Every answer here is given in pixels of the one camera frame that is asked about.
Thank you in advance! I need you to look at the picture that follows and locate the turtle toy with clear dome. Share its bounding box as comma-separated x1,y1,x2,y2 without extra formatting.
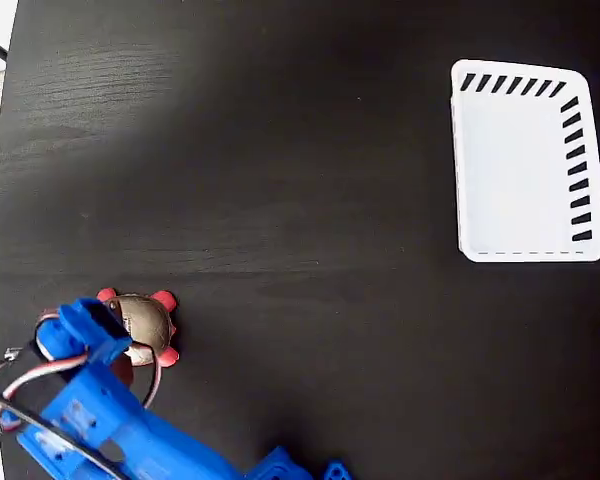
95,287,180,369

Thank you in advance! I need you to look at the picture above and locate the white plastic basket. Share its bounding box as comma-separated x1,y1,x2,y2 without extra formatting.
449,58,600,264

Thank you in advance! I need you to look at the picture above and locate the red white black servo cable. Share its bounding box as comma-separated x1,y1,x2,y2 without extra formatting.
0,309,162,432

